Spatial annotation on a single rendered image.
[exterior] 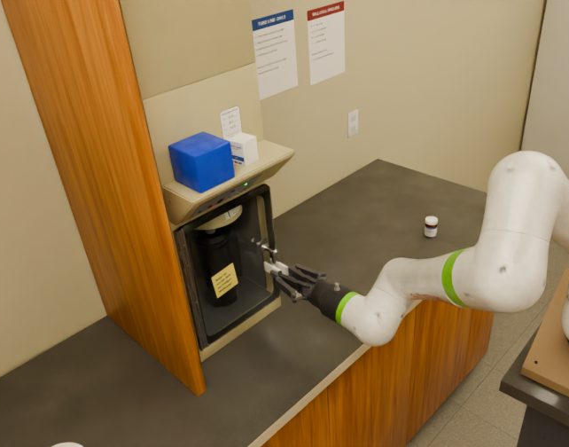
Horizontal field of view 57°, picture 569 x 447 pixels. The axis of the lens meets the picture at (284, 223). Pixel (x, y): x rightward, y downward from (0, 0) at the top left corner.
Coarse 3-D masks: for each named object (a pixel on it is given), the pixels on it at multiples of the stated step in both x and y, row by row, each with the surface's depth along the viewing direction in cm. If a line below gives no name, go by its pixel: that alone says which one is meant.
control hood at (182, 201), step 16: (272, 144) 135; (272, 160) 127; (288, 160) 133; (240, 176) 121; (176, 192) 116; (192, 192) 116; (208, 192) 116; (240, 192) 135; (176, 208) 119; (192, 208) 117; (176, 224) 123
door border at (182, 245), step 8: (184, 240) 129; (184, 248) 130; (184, 256) 130; (184, 264) 131; (192, 280) 135; (192, 288) 136; (192, 296) 137; (192, 312) 139; (200, 312) 141; (200, 320) 142; (200, 328) 143; (200, 336) 144
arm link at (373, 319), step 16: (352, 304) 129; (368, 304) 127; (384, 304) 125; (400, 304) 126; (336, 320) 132; (352, 320) 128; (368, 320) 124; (384, 320) 124; (400, 320) 127; (368, 336) 125; (384, 336) 124
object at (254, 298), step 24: (264, 192) 143; (216, 216) 134; (240, 216) 140; (264, 216) 146; (192, 240) 131; (216, 240) 136; (240, 240) 143; (264, 240) 150; (192, 264) 133; (216, 264) 139; (240, 264) 146; (240, 288) 149; (264, 288) 157; (216, 312) 146; (240, 312) 153; (216, 336) 149
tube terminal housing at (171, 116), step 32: (160, 96) 112; (192, 96) 118; (224, 96) 124; (256, 96) 131; (160, 128) 115; (192, 128) 121; (256, 128) 135; (160, 160) 117; (192, 320) 142; (256, 320) 162
